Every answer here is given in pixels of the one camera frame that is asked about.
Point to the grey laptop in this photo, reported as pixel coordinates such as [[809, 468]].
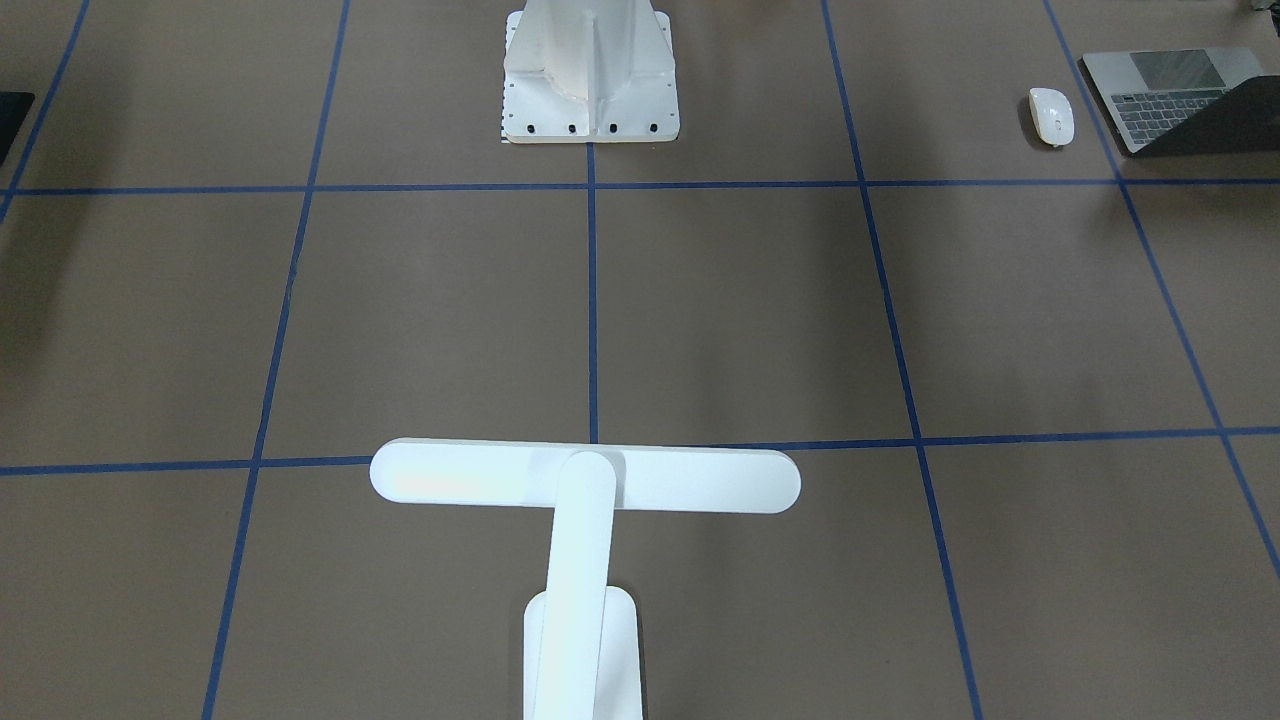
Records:
[[1201, 101]]

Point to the white computer mouse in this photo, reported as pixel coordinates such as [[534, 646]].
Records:
[[1052, 116]]

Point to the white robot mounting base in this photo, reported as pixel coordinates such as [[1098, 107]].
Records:
[[589, 72]]

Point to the white desk lamp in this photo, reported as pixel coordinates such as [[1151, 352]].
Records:
[[582, 651]]

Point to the black mouse pad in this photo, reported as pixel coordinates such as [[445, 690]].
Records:
[[14, 109]]

